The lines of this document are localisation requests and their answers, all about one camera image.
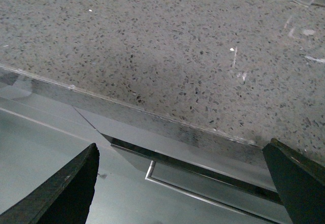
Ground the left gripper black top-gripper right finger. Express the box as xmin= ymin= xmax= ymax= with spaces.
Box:
xmin=263 ymin=138 xmax=324 ymax=223

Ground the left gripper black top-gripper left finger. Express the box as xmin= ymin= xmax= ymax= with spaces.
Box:
xmin=1 ymin=143 xmax=100 ymax=223

